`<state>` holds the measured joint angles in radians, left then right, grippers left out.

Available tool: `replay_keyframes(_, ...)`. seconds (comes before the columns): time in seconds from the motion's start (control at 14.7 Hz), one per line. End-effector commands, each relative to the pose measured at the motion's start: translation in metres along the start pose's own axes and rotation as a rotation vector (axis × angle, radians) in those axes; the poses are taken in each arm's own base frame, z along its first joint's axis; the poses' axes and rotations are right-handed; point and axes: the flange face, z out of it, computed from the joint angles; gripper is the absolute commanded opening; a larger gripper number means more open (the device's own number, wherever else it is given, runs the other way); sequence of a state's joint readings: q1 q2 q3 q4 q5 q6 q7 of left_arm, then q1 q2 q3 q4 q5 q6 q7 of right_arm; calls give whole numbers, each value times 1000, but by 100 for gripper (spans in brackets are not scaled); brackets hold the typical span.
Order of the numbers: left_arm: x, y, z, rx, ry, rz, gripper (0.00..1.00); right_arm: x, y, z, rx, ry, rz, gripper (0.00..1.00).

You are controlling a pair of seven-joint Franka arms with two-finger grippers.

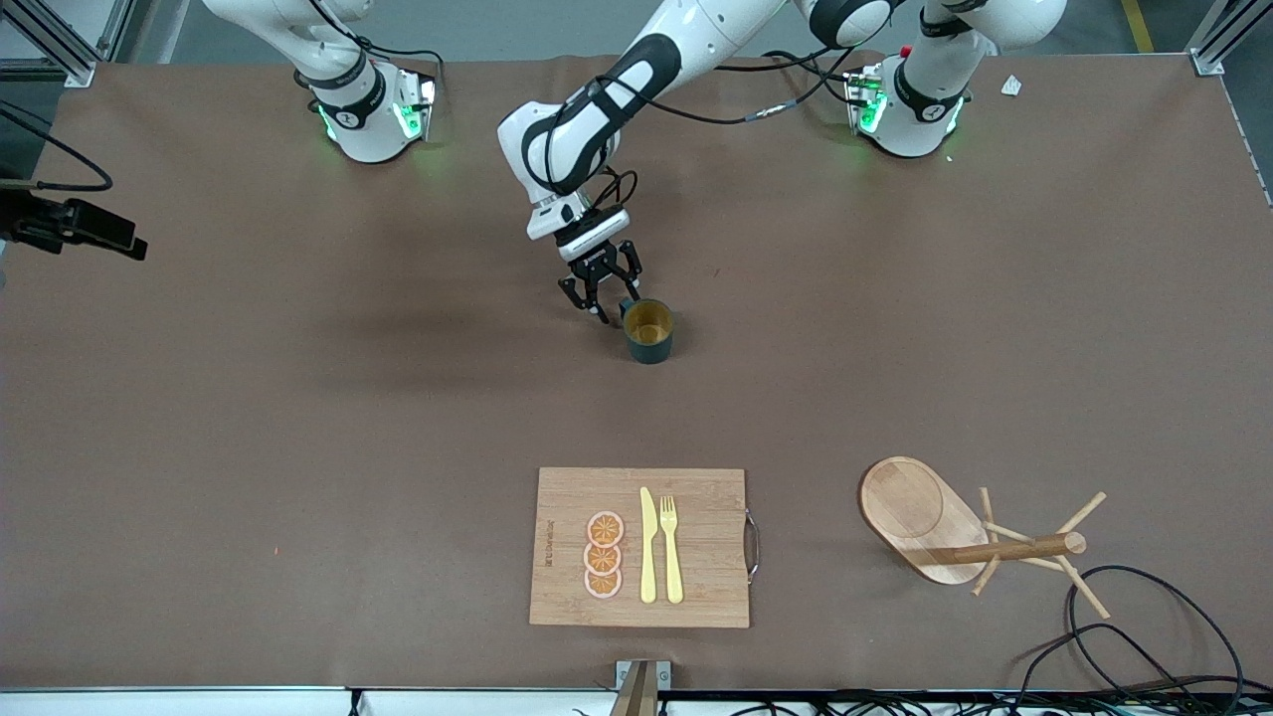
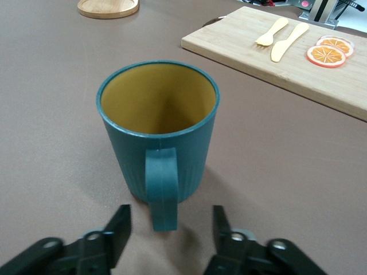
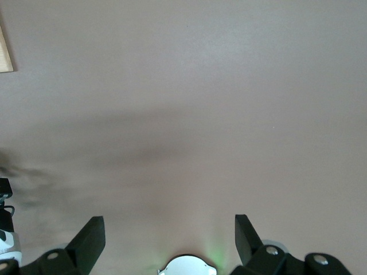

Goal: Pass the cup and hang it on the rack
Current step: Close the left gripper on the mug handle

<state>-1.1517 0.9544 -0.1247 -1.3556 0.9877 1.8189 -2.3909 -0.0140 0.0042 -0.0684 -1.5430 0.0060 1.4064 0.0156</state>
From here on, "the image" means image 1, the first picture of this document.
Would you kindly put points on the orange slice toy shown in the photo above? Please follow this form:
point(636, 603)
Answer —
point(602, 559)
point(605, 529)
point(603, 585)

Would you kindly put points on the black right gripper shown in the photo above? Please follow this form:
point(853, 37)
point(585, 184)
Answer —
point(45, 224)

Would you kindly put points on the dark green cup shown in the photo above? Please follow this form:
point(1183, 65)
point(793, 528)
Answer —
point(651, 350)

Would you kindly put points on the metal bracket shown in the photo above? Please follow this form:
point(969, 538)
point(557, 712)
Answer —
point(662, 674)

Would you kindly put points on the yellow plastic knife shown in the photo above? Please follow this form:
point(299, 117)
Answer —
point(648, 557)

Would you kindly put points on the brown table cover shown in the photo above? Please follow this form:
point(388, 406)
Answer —
point(298, 398)

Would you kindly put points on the yellow plastic fork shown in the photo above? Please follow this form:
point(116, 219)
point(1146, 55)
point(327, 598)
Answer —
point(673, 567)

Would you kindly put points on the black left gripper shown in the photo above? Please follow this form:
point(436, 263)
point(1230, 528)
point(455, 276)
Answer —
point(600, 267)

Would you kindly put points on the wooden mug rack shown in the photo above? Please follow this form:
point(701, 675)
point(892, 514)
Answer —
point(910, 507)

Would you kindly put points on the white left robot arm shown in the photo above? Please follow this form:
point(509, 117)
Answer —
point(910, 134)

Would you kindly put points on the wooden cutting board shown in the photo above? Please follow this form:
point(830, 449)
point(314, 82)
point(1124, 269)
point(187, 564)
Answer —
point(696, 597)

